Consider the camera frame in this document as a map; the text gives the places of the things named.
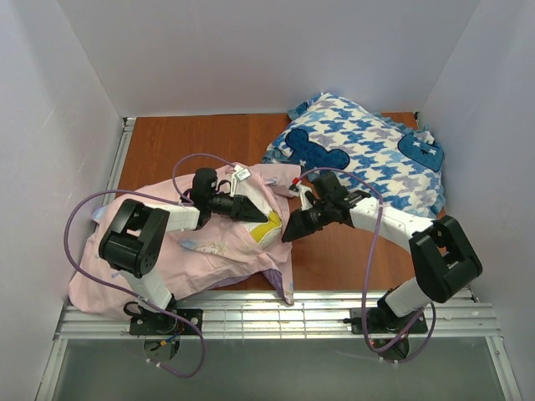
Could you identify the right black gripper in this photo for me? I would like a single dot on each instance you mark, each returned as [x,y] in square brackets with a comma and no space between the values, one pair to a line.
[311,218]

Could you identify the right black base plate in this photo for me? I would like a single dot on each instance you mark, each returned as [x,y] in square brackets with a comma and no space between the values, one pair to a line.
[378,324]

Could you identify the pink pillowcase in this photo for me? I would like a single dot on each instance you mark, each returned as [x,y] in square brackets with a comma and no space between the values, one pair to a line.
[219,254]

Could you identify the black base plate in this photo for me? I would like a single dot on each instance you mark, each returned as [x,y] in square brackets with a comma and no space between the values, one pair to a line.
[147,323]
[378,324]

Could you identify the white pillow yellow edge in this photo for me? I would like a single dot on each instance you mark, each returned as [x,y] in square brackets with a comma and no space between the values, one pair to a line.
[265,233]

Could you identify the aluminium left side rail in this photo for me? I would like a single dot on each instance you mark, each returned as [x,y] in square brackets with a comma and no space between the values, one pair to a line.
[121,153]

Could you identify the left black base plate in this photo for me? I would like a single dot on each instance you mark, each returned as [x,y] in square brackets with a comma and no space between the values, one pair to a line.
[147,323]

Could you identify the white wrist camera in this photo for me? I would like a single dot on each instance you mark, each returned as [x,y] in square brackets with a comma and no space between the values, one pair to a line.
[303,192]
[238,175]

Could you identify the aluminium front rail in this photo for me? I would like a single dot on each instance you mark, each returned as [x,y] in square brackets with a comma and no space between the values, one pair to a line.
[319,315]

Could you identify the aluminium rail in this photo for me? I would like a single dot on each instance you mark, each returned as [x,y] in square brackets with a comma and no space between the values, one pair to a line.
[319,315]
[121,153]

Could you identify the blue white houndstooth pillow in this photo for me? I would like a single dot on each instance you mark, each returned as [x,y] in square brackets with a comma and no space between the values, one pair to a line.
[401,163]

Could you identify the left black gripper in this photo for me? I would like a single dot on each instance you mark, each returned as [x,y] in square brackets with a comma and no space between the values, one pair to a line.
[237,206]

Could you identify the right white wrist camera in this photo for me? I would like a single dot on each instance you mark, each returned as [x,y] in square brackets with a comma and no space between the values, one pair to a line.
[303,192]

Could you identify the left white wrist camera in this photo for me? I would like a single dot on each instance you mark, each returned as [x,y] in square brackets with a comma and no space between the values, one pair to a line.
[238,175]

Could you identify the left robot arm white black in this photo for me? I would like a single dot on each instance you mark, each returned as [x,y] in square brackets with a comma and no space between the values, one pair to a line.
[132,243]

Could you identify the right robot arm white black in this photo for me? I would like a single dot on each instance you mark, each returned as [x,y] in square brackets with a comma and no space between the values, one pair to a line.
[444,260]

